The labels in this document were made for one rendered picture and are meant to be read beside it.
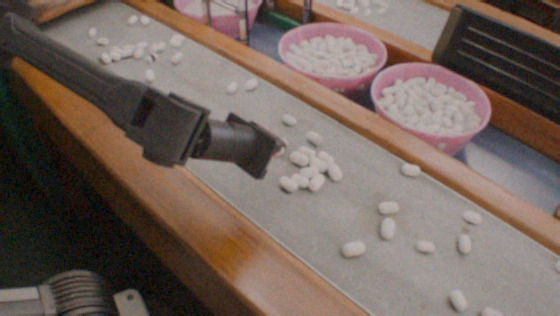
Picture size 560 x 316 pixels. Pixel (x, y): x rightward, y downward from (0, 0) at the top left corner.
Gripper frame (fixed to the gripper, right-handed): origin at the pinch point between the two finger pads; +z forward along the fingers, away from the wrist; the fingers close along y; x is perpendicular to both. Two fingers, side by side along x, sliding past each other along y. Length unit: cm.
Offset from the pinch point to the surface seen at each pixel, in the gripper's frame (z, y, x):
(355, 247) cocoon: 2.2, -19.2, 6.4
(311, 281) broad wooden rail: -5.4, -18.5, 12.0
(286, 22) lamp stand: 47, 46, -23
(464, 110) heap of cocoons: 40.1, -14.4, -22.0
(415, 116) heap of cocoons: 31.7, -7.6, -15.5
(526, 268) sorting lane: 16.8, -42.5, -2.9
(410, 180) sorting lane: 19.1, -16.9, -4.7
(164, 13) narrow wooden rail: 22, 68, -10
